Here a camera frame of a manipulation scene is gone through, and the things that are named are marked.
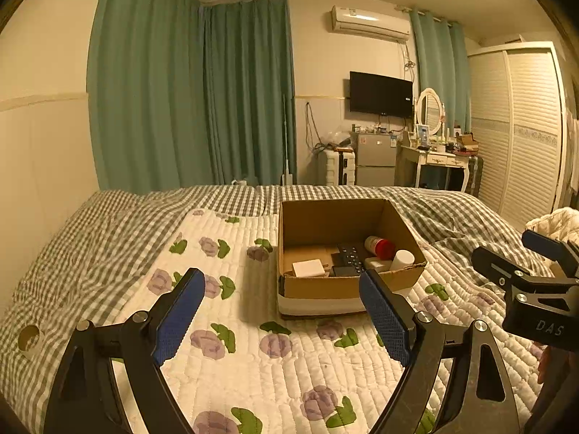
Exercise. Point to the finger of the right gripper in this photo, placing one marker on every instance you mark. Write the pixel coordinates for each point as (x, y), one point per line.
(496, 268)
(563, 253)

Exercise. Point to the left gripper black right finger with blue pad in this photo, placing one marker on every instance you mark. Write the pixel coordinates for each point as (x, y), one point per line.
(478, 397)

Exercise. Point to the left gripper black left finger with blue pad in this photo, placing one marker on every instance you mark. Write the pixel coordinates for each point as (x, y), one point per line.
(85, 397)

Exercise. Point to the white cylindrical jar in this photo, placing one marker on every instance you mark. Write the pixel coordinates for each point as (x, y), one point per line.
(402, 259)

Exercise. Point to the white bottle red cap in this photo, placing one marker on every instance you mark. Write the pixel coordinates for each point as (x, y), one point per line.
(382, 248)

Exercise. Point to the light blue earbuds case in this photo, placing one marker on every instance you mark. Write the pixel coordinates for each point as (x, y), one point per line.
(377, 265)

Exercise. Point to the black remote control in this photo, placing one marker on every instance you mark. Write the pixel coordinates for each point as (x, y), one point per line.
(348, 255)

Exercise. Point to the shiny reddish card box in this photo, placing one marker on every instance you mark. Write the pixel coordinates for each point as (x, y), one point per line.
(308, 269)

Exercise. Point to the black power adapter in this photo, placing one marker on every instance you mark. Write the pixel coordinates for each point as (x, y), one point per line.
(346, 271)

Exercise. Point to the cream quilted blanket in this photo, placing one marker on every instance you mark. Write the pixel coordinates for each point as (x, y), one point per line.
(562, 225)

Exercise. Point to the tape roll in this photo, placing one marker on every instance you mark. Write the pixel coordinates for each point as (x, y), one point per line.
(28, 339)

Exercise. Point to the grey checkered bed cover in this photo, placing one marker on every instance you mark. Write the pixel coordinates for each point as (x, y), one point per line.
(89, 267)

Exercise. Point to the white dressing table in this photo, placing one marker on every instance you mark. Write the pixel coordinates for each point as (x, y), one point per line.
(410, 162)

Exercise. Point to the white floral quilted mat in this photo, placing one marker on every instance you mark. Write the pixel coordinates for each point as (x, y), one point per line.
(242, 367)

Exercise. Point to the white louvered wardrobe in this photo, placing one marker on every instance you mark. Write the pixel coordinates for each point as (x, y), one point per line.
(517, 117)

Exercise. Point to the silver mini fridge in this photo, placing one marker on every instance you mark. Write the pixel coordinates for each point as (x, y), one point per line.
(376, 159)

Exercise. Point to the oval white mirror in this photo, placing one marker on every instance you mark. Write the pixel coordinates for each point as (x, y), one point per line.
(429, 111)

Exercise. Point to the open cardboard box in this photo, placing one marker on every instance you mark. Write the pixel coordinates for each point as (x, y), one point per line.
(324, 246)

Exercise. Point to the white suitcase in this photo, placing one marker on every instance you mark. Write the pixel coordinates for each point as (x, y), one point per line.
(336, 167)

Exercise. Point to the right green curtain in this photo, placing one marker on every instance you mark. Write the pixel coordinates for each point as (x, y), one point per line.
(443, 64)

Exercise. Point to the white air conditioner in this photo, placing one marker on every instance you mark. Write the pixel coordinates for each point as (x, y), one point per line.
(370, 24)

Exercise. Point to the large green curtain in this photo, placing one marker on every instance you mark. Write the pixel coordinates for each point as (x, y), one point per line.
(181, 93)

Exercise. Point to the black wall television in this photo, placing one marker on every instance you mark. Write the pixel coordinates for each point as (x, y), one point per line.
(380, 95)

